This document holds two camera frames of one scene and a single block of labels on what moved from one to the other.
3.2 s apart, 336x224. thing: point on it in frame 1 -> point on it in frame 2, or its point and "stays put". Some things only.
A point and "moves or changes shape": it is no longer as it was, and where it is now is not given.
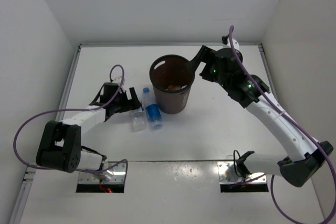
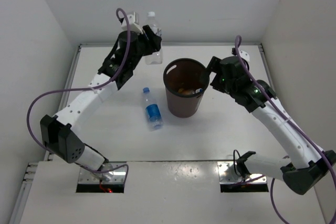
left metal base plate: [115, 174] stays put
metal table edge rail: [81, 44] stays put
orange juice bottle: [171, 87] -> [190, 92]
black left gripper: [134, 103] -> [153, 41]
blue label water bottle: [152, 110] stays put
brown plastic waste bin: [172, 77] moves or changes shape
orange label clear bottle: [138, 120] -> [151, 20]
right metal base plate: [251, 178] stays put
